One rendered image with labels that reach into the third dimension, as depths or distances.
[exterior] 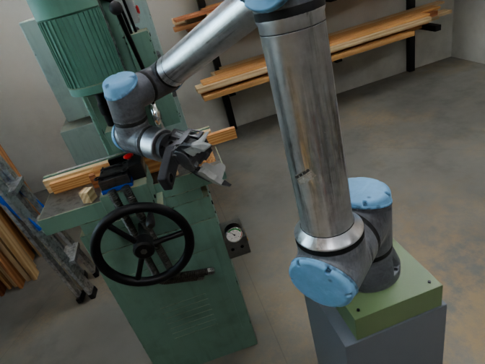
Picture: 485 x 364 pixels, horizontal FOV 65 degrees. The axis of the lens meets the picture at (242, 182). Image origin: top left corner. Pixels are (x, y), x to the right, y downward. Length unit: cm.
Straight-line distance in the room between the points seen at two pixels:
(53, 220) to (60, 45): 52
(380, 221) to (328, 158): 31
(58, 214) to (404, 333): 106
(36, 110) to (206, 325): 264
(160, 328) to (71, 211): 61
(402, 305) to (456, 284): 93
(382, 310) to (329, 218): 37
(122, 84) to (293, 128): 50
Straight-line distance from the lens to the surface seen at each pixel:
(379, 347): 116
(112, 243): 135
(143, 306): 153
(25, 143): 387
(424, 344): 127
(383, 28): 375
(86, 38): 119
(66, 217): 131
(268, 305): 193
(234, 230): 128
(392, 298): 108
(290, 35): 63
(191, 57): 97
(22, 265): 276
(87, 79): 120
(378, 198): 94
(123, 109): 103
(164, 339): 167
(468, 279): 203
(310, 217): 77
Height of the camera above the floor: 145
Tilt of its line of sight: 30 degrees down
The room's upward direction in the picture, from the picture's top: 15 degrees counter-clockwise
